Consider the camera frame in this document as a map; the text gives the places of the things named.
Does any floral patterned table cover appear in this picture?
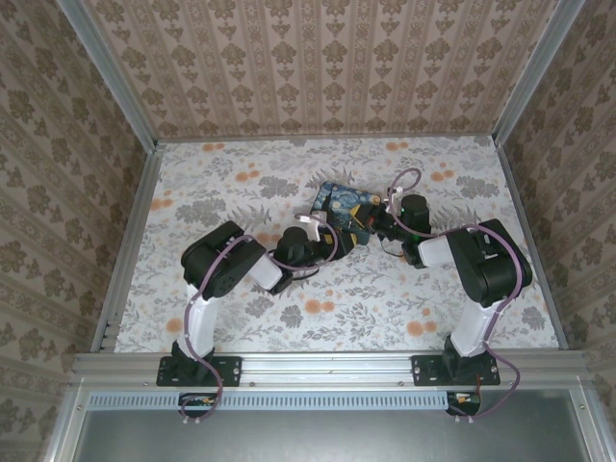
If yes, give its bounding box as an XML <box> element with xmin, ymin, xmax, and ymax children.
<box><xmin>101</xmin><ymin>136</ymin><xmax>565</xmax><ymax>353</ymax></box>

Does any aluminium corner post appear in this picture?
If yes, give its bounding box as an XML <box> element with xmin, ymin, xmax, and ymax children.
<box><xmin>60</xmin><ymin>0</ymin><xmax>160</xmax><ymax>148</ymax></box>
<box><xmin>491</xmin><ymin>0</ymin><xmax>586</xmax><ymax>145</ymax></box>

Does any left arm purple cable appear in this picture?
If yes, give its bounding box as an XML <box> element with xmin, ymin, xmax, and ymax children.
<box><xmin>180</xmin><ymin>210</ymin><xmax>339</xmax><ymax>425</ymax></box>

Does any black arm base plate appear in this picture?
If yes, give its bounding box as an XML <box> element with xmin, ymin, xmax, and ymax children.
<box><xmin>412</xmin><ymin>354</ymin><xmax>501</xmax><ymax>388</ymax></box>
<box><xmin>156</xmin><ymin>354</ymin><xmax>243</xmax><ymax>388</ymax></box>

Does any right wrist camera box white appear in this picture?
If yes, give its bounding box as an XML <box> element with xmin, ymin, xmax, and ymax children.
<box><xmin>382</xmin><ymin>185</ymin><xmax>405</xmax><ymax>213</ymax></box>

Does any starry night patterned pouch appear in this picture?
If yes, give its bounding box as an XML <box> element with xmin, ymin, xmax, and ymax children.
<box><xmin>307</xmin><ymin>180</ymin><xmax>385</xmax><ymax>247</ymax></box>

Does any aluminium side frame rail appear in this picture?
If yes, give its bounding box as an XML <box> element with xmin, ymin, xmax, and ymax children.
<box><xmin>90</xmin><ymin>143</ymin><xmax>165</xmax><ymax>353</ymax></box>
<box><xmin>495</xmin><ymin>142</ymin><xmax>570</xmax><ymax>348</ymax></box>

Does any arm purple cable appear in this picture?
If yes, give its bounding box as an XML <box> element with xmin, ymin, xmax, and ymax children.
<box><xmin>387</xmin><ymin>167</ymin><xmax>534</xmax><ymax>425</ymax></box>
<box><xmin>180</xmin><ymin>210</ymin><xmax>339</xmax><ymax>425</ymax></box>

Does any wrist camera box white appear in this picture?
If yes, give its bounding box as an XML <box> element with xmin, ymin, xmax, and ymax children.
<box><xmin>296</xmin><ymin>211</ymin><xmax>328</xmax><ymax>243</ymax></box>
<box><xmin>382</xmin><ymin>185</ymin><xmax>405</xmax><ymax>213</ymax></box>

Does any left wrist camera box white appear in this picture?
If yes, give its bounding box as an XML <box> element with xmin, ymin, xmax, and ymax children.
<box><xmin>296</xmin><ymin>211</ymin><xmax>328</xmax><ymax>243</ymax></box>

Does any small connector board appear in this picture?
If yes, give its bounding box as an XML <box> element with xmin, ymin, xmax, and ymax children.
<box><xmin>178</xmin><ymin>392</ymin><xmax>218</xmax><ymax>418</ymax></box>
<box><xmin>445</xmin><ymin>390</ymin><xmax>482</xmax><ymax>417</ymax></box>

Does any grey slotted cable duct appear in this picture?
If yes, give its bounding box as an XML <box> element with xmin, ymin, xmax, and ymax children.
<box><xmin>89</xmin><ymin>390</ymin><xmax>451</xmax><ymax>411</ymax></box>

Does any aluminium front frame rail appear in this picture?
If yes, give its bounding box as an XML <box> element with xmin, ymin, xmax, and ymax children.
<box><xmin>71</xmin><ymin>349</ymin><xmax>592</xmax><ymax>387</ymax></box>

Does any grey metal panel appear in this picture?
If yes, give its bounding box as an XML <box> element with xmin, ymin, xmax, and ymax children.
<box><xmin>71</xmin><ymin>389</ymin><xmax>594</xmax><ymax>462</ymax></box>

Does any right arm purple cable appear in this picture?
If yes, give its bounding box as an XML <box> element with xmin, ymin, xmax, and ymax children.
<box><xmin>387</xmin><ymin>167</ymin><xmax>534</xmax><ymax>425</ymax></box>

